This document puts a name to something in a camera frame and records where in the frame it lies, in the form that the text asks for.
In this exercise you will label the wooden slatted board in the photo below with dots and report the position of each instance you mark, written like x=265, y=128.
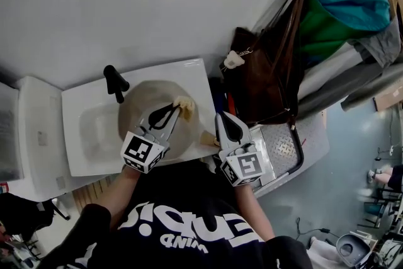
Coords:
x=91, y=195

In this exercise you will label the dark grey coat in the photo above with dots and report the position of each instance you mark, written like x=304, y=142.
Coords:
x=362, y=82

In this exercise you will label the person's right forearm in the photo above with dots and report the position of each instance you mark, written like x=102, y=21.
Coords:
x=252, y=214

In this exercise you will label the brown tote bag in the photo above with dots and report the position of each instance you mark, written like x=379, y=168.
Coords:
x=264, y=82

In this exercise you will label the grey appliance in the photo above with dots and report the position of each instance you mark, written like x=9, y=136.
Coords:
x=9, y=129

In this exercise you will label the teal and green garment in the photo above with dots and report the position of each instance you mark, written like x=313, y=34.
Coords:
x=346, y=3

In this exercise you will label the metal platform trolley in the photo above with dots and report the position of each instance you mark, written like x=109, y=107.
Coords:
x=315, y=138

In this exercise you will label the black faucet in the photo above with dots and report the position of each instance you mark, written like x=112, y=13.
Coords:
x=116, y=82

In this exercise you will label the white plush bag charm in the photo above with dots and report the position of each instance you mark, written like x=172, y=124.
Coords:
x=235, y=59

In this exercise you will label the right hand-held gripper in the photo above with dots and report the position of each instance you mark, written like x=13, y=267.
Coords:
x=244, y=167

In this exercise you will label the yellow sponge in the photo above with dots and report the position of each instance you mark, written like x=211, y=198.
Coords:
x=185, y=107

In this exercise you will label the light grey hoodie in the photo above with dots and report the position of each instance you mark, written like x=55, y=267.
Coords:
x=378, y=41

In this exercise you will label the person's black printed T-shirt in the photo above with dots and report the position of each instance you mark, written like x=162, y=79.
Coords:
x=189, y=201

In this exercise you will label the black frame chair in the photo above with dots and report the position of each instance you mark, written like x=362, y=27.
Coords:
x=376, y=208

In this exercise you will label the white appliance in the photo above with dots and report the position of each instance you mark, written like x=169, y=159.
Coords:
x=44, y=116

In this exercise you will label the person's left forearm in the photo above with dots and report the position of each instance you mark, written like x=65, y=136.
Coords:
x=124, y=198

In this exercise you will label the white rectangular sink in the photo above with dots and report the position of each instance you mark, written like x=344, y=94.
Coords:
x=88, y=104

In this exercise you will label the cardboard box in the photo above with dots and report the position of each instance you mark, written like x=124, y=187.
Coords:
x=390, y=97

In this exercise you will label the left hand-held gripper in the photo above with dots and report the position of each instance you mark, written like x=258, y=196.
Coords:
x=141, y=151

